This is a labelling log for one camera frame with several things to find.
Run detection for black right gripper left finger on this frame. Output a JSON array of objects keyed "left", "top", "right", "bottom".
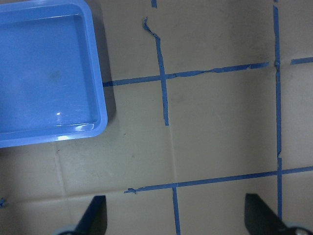
[{"left": 74, "top": 195, "right": 108, "bottom": 235}]

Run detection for blue plastic tray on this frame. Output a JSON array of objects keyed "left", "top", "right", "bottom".
[{"left": 0, "top": 0, "right": 108, "bottom": 148}]

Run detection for brown paper table cover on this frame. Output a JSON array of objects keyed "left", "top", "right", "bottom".
[{"left": 0, "top": 0, "right": 313, "bottom": 235}]

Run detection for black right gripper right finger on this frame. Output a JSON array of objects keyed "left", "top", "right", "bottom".
[{"left": 245, "top": 193, "right": 288, "bottom": 235}]

